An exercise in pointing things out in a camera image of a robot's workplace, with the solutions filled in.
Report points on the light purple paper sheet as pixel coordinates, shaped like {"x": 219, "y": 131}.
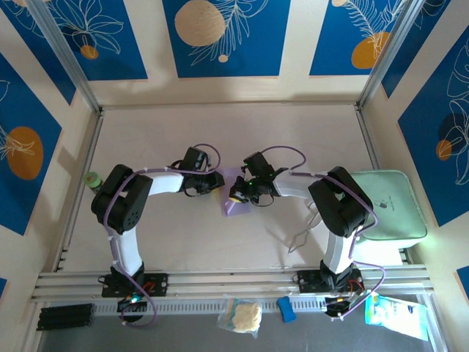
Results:
{"x": 236, "y": 210}

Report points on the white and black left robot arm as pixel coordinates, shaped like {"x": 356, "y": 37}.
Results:
{"x": 128, "y": 249}

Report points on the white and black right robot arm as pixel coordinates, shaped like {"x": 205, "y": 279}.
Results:
{"x": 339, "y": 253}

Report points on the small green-lidded jar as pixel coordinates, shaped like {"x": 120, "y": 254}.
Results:
{"x": 92, "y": 179}

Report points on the clear bag with beige sponge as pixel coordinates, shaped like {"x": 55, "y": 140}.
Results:
{"x": 243, "y": 317}

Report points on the small blue sponge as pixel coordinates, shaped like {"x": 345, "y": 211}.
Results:
{"x": 286, "y": 309}

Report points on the mint green zip case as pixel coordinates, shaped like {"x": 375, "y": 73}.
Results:
{"x": 399, "y": 205}

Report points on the blue and white wipes pack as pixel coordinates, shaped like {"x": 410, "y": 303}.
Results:
{"x": 397, "y": 317}

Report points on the black ribbed block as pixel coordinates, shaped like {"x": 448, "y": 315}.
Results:
{"x": 66, "y": 317}

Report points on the aluminium frame rail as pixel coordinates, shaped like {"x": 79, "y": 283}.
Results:
{"x": 238, "y": 280}

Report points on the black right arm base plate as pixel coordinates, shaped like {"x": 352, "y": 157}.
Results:
{"x": 308, "y": 281}

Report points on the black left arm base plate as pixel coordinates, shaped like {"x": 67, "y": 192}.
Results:
{"x": 157, "y": 284}

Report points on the blue floral wall poster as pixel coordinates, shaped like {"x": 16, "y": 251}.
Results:
{"x": 227, "y": 66}
{"x": 121, "y": 66}
{"x": 337, "y": 36}
{"x": 432, "y": 176}
{"x": 22, "y": 110}

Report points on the aluminium corner post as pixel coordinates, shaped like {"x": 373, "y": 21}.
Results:
{"x": 388, "y": 55}
{"x": 66, "y": 55}

